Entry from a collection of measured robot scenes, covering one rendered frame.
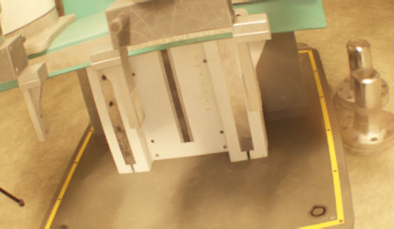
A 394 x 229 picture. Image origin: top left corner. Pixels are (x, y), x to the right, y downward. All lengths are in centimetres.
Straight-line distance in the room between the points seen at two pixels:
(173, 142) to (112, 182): 17
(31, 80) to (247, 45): 27
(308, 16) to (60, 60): 42
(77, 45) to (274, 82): 54
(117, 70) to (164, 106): 56
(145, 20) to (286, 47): 67
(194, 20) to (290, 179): 57
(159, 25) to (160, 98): 59
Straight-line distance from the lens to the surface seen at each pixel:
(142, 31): 52
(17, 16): 87
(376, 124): 162
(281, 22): 75
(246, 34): 52
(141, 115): 59
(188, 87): 108
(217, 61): 100
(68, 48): 83
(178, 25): 51
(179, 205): 101
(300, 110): 121
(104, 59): 55
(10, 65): 60
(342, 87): 195
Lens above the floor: 91
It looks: 27 degrees down
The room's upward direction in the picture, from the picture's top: 14 degrees counter-clockwise
